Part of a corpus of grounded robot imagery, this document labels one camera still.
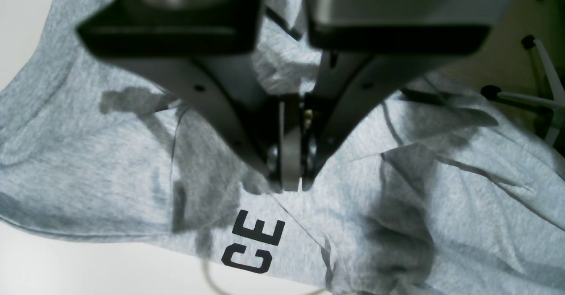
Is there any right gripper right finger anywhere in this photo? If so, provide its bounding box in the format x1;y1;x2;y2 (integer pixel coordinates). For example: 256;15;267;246
302;0;510;190

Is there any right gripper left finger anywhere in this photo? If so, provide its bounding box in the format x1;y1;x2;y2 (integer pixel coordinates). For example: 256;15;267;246
77;0;301;193

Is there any grey T-shirt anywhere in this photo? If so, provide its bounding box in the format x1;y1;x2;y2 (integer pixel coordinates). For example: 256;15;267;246
1;0;565;295

